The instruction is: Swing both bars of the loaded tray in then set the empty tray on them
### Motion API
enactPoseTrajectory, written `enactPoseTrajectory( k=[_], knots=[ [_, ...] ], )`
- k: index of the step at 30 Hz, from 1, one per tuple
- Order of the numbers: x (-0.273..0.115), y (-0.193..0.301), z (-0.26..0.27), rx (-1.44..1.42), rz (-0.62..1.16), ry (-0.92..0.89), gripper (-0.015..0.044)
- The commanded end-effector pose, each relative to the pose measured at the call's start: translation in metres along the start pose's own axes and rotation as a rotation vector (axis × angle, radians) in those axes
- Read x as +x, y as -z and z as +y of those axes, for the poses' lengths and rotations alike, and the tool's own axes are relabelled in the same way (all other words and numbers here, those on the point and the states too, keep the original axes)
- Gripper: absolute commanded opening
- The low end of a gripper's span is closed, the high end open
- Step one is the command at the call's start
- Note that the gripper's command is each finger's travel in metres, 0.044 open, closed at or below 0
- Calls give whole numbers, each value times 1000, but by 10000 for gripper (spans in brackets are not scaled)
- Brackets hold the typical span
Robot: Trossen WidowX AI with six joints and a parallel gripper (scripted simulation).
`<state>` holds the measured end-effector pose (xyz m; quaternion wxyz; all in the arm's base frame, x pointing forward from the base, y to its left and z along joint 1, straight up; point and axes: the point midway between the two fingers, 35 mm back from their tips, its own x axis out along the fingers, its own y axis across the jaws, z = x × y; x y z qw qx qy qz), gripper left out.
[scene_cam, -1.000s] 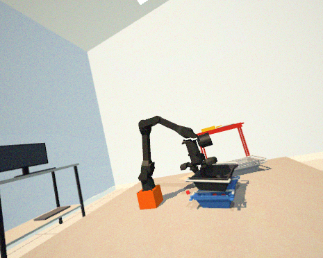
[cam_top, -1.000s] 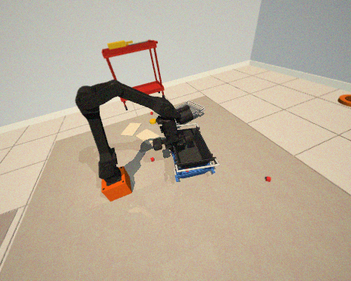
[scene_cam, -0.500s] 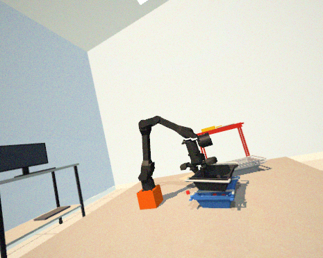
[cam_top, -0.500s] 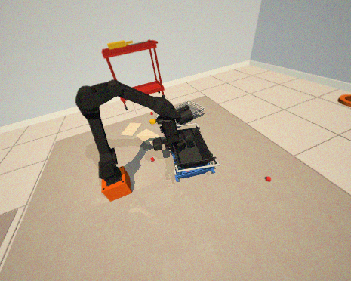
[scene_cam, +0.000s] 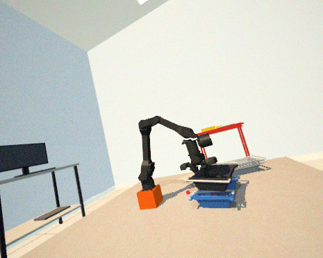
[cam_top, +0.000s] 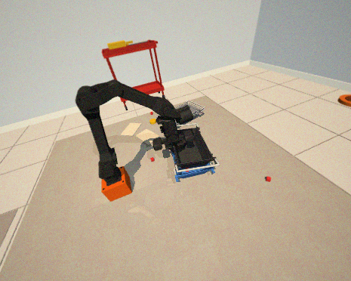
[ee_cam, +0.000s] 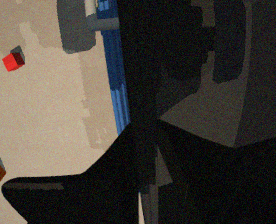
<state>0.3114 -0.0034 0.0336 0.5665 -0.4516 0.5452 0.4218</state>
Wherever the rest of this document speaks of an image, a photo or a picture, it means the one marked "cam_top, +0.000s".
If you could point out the blue plastic tray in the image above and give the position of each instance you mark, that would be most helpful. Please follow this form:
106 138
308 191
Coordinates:
191 173

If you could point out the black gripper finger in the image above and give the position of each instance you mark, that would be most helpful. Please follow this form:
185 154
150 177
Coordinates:
179 146
170 148

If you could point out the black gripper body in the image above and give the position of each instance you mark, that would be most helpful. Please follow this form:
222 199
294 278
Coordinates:
172 136

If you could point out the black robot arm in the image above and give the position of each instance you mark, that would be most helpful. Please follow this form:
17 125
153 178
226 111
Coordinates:
88 100

